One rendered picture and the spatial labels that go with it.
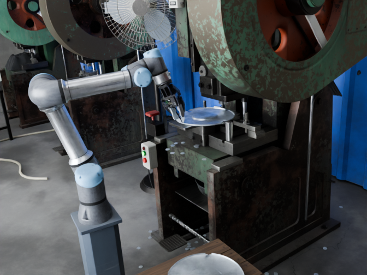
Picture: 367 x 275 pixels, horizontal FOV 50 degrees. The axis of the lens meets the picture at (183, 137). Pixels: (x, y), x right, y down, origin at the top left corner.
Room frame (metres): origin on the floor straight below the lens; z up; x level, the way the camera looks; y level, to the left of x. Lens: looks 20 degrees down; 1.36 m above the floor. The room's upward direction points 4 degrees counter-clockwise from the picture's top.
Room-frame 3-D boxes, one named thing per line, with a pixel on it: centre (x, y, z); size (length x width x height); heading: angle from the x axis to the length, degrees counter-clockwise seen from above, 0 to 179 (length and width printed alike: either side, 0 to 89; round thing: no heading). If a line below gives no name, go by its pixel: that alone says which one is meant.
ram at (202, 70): (1.90, -0.18, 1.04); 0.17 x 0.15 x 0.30; 124
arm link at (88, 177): (1.54, 0.42, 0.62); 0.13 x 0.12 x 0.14; 17
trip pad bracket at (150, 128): (2.05, 0.15, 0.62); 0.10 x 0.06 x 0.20; 34
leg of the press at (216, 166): (1.78, -0.48, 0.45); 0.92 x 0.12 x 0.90; 124
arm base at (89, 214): (1.53, 0.41, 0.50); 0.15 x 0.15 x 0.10
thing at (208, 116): (1.85, -0.11, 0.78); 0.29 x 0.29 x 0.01
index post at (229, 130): (1.70, -0.21, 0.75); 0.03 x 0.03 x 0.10; 34
